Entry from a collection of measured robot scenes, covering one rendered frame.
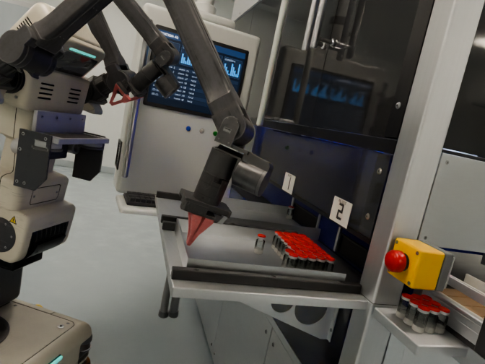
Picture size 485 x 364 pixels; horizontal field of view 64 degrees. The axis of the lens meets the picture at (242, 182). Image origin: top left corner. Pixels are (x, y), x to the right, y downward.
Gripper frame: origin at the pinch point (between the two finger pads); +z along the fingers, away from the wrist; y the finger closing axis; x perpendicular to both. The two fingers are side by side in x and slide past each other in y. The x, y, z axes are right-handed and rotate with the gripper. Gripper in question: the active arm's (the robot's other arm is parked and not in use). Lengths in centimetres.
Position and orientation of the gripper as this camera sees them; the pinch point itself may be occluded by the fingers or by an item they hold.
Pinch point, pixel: (189, 240)
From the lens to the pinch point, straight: 80.3
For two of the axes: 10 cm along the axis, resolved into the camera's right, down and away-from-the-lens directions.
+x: -2.5, -2.4, 9.4
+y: 8.9, 3.3, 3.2
